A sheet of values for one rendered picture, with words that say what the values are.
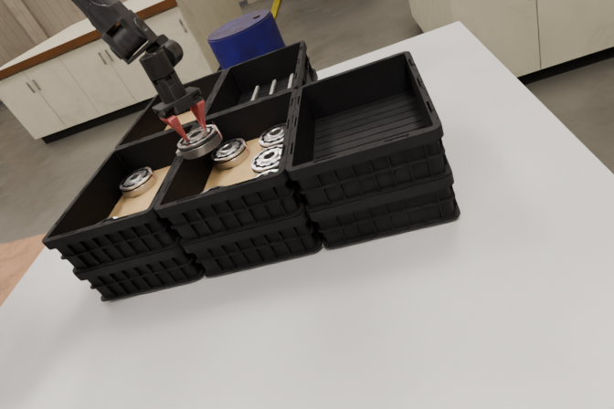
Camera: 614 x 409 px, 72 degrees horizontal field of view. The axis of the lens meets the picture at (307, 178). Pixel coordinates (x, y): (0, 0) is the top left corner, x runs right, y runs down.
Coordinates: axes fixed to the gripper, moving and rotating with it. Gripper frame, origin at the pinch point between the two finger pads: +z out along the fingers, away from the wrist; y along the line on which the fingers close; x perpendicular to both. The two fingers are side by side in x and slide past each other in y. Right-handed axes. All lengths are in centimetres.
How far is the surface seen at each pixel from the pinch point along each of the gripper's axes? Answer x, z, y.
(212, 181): -4.6, 15.0, 1.0
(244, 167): -0.1, 14.8, -7.0
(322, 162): 35.2, 6.2, -8.6
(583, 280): 73, 30, -23
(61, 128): -482, 67, 6
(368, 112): 16.3, 14.3, -37.9
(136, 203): -21.1, 15.1, 18.1
